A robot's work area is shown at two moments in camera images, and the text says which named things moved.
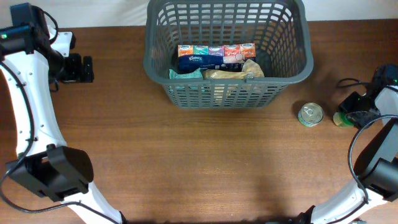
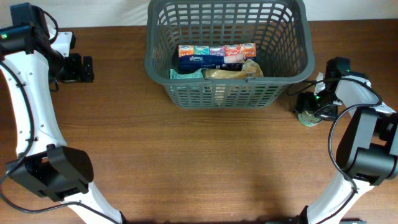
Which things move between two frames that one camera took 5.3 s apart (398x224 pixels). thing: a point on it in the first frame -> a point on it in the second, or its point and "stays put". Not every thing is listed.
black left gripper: (78, 73) stays put
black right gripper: (347, 102) -> (305, 101)
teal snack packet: (196, 74) stays put
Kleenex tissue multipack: (219, 57) stays put
